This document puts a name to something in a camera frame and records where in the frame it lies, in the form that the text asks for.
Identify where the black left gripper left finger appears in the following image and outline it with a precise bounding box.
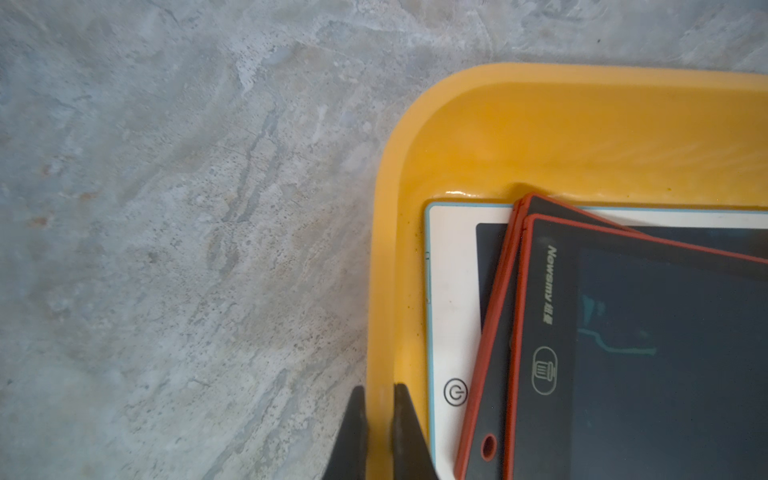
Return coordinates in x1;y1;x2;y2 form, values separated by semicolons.
322;385;368;480

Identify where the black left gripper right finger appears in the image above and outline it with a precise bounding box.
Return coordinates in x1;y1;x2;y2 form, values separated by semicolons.
392;383;438;480

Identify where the red writing tablet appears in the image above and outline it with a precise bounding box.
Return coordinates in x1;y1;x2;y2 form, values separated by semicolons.
453;193;625;479
503;214;767;479

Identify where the yellow plastic storage box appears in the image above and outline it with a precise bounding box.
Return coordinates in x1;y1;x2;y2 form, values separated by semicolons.
365;63;767;479

